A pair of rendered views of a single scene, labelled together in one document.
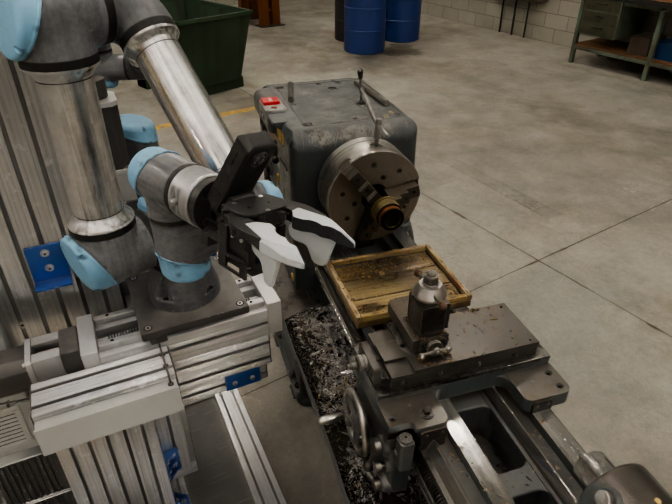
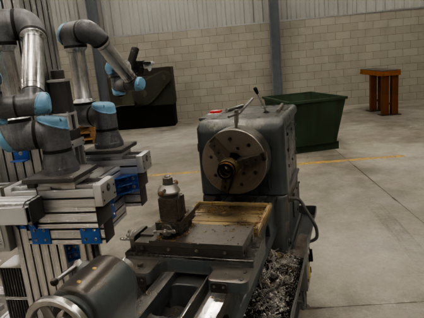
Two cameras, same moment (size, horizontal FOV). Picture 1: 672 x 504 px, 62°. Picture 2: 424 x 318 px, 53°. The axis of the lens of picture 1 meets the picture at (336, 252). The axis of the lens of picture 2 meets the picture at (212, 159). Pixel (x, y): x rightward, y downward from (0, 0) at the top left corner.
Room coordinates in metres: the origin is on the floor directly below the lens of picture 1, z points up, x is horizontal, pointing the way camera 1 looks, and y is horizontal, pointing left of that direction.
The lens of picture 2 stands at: (-0.02, -1.18, 1.55)
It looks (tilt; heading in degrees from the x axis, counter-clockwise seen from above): 13 degrees down; 36
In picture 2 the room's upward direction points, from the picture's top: 5 degrees counter-clockwise
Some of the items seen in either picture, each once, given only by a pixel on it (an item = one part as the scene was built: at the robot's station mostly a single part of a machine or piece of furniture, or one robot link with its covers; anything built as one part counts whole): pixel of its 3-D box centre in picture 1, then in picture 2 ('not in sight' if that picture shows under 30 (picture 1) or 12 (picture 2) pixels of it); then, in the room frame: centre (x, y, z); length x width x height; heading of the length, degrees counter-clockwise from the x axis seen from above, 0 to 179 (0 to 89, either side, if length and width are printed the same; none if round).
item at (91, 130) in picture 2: not in sight; (84, 131); (6.10, 6.90, 0.22); 1.25 x 0.86 x 0.44; 36
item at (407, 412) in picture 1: (458, 372); (190, 259); (1.00, -0.30, 0.90); 0.47 x 0.30 x 0.06; 107
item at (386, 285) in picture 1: (395, 282); (224, 217); (1.40, -0.18, 0.89); 0.36 x 0.30 x 0.04; 107
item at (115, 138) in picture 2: not in sight; (108, 137); (1.43, 0.54, 1.21); 0.15 x 0.15 x 0.10
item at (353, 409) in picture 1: (369, 428); not in sight; (0.95, -0.09, 0.75); 0.27 x 0.10 x 0.23; 17
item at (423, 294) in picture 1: (429, 288); (168, 187); (1.03, -0.22, 1.13); 0.08 x 0.08 x 0.03
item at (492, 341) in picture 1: (446, 345); (190, 238); (1.04, -0.28, 0.95); 0.43 x 0.17 x 0.05; 107
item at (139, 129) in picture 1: (133, 142); (103, 114); (1.43, 0.55, 1.33); 0.13 x 0.12 x 0.14; 94
